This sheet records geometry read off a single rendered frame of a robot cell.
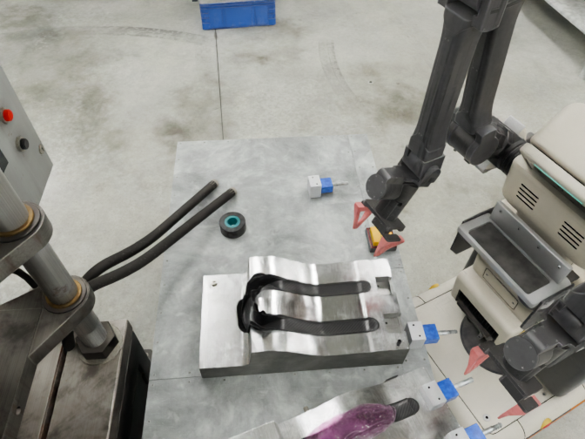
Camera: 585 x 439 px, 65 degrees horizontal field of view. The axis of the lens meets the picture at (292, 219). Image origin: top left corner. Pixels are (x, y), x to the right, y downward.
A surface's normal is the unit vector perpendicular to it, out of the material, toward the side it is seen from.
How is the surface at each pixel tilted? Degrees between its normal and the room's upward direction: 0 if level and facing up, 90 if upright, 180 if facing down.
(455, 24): 90
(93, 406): 0
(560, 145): 42
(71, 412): 0
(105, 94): 0
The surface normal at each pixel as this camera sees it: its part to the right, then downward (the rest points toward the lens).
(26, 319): 0.01, -0.64
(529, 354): -0.79, 0.02
